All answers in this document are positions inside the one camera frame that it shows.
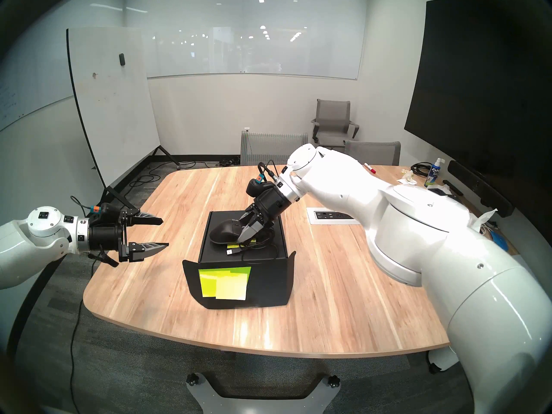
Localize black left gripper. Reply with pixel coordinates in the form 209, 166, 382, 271
88, 208, 169, 263

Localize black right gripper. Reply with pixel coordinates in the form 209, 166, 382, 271
238, 185, 298, 245

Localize black wired computer mouse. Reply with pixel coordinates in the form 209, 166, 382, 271
209, 219, 281, 260

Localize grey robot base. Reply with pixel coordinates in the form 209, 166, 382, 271
185, 372, 341, 414

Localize black cardboard box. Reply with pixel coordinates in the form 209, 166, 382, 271
182, 209, 297, 310

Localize pale yellow sticky note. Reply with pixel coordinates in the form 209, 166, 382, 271
215, 274, 248, 301

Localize lime green sticky note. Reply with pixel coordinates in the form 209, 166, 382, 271
198, 267, 252, 298

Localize grey ribbed mesh chair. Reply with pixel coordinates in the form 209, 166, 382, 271
240, 131, 309, 166

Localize silver table power outlet panel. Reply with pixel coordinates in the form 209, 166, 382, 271
307, 207, 358, 225

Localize white freestanding whiteboard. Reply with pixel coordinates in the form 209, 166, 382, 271
66, 27, 179, 198

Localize grey office chair with armrests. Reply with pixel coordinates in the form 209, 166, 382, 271
310, 99, 360, 164

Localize whiteboard cleaner spray bottle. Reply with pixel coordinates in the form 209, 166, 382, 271
424, 157, 445, 188

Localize glass whiteboard with blue writing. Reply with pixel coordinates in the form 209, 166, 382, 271
0, 0, 74, 133

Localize black video conference bar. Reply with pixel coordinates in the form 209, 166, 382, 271
448, 160, 514, 218

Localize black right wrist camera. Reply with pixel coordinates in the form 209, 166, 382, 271
246, 178, 276, 198

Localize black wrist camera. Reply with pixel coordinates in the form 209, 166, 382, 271
246, 178, 276, 198
88, 202, 123, 226

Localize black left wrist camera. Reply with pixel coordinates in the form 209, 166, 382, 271
88, 202, 123, 226

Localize black floor cables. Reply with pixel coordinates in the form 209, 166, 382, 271
125, 157, 240, 189

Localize black hanging cable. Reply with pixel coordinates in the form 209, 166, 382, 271
69, 262, 100, 414

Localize wall-mounted glass whiteboard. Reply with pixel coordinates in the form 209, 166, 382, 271
125, 0, 367, 81

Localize large black wall screen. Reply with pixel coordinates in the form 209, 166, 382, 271
404, 0, 552, 228

